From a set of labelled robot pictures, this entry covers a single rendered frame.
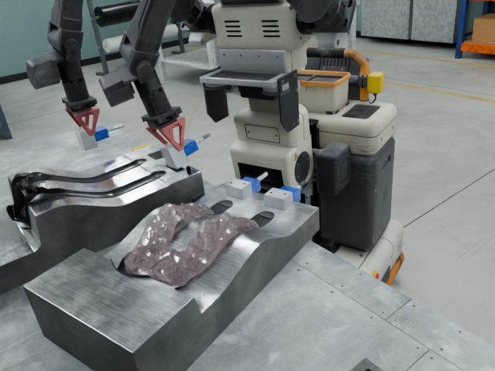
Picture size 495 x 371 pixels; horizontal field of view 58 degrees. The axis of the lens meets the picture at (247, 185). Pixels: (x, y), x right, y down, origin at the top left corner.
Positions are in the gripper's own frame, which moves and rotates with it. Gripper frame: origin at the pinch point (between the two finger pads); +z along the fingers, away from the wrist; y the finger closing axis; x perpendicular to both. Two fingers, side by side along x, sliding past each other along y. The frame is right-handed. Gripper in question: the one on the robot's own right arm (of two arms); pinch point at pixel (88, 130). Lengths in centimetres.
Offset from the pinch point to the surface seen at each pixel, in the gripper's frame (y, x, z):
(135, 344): 78, -22, 3
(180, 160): 31.4, 11.0, 3.7
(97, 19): -515, 187, 27
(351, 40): -192, 327, 56
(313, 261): 71, 16, 15
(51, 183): 22.9, -17.0, 1.5
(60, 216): 36.2, -19.5, 3.2
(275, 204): 58, 18, 8
